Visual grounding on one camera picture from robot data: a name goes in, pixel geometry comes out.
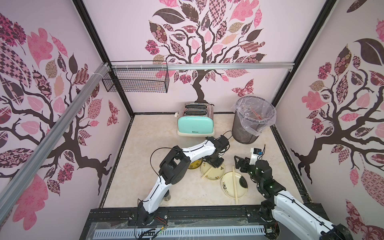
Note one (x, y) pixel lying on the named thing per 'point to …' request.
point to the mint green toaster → (195, 119)
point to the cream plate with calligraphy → (215, 173)
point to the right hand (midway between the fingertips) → (240, 156)
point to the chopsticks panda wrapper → (211, 168)
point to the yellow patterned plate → (195, 164)
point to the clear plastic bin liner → (256, 114)
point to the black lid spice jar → (167, 197)
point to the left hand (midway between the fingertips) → (214, 167)
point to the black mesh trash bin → (240, 135)
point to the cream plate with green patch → (227, 185)
